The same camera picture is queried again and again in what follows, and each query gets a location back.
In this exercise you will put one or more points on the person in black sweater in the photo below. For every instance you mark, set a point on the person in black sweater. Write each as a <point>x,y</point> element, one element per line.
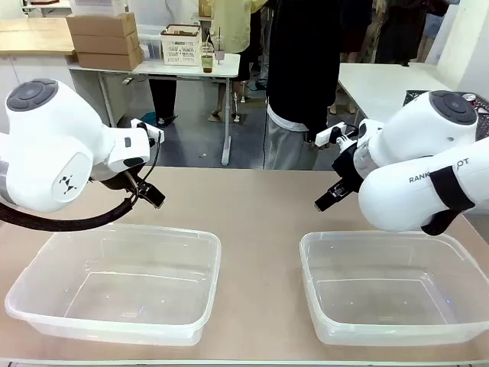
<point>302,57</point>

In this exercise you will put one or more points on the plastic cup with straw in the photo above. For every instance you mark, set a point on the plastic cup with straw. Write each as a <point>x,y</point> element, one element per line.
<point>220,53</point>

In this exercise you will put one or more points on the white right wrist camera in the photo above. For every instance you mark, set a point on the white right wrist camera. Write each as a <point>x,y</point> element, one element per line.
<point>324,135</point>

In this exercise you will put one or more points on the bystander in dark dress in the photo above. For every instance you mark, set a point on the bystander in dark dress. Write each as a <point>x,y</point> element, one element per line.
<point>397,34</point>

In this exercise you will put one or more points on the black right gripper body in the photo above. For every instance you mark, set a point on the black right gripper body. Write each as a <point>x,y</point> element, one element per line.
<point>349,172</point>

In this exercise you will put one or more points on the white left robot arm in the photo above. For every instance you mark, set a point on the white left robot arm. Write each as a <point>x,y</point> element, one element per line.
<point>46,153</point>

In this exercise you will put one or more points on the plastic cup with brown drink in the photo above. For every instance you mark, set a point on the plastic cup with brown drink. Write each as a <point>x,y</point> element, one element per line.
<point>207,63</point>

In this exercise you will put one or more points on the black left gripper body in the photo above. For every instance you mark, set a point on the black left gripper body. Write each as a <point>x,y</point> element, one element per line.
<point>122,181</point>

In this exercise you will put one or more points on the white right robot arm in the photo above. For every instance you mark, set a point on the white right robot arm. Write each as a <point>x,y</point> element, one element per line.
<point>405,126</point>

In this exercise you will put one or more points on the brown cardboard box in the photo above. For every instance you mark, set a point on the brown cardboard box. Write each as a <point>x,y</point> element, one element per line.
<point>107,60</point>
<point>101,25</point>
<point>103,44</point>

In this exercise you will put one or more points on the person in white coat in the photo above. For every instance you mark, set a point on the person in white coat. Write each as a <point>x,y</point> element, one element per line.
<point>164,99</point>

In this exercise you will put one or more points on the bystander in dark clothes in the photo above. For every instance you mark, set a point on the bystander in dark clothes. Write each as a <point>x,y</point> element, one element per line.
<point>355,34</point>

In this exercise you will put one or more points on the red drink can silver end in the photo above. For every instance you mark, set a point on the red drink can silver end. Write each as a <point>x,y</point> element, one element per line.
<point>470,98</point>

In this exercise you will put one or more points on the clear plastic bin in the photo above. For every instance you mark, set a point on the clear plastic bin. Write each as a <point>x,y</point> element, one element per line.
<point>114,332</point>
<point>382,332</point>

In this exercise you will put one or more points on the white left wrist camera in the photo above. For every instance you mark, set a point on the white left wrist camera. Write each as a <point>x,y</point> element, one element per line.
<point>160,135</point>

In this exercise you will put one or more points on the white table with grey legs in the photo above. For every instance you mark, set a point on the white table with grey legs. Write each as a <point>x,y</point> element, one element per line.
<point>160,68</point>

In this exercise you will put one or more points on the plain white table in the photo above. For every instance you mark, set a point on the plain white table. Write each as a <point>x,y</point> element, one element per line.
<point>382,88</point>

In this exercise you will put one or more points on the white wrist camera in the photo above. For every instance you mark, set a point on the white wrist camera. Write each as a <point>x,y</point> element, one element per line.
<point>324,135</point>
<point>160,135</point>

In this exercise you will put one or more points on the black woven plastic basket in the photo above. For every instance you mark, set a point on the black woven plastic basket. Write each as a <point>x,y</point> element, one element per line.
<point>483,122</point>

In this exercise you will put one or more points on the brown paper bag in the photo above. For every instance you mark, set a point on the brown paper bag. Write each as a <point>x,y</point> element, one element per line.
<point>205,7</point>

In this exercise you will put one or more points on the clear storage box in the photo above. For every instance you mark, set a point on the clear storage box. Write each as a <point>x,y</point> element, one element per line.
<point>151,46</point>

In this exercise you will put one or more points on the person in yellow shirt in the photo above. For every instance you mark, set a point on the person in yellow shirt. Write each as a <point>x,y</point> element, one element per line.
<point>233,26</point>

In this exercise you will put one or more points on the white slotted basket brown rim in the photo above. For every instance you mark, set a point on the white slotted basket brown rim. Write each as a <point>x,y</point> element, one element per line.
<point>181,49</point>

